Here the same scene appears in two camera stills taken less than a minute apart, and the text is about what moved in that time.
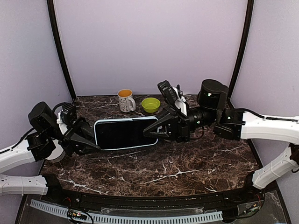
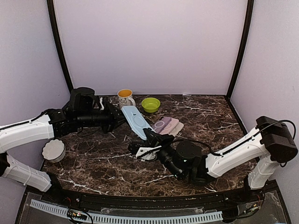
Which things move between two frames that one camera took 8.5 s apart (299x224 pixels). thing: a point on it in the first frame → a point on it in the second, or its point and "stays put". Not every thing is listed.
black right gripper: x=175 y=126 → x=156 y=140
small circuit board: x=76 y=214 stays put
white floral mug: x=127 y=103 stays put
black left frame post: x=60 y=50 stays put
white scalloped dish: x=58 y=154 stays put
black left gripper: x=71 y=145 → x=113 y=118
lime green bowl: x=150 y=105 stays put
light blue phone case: x=126 y=133 → x=137 y=121
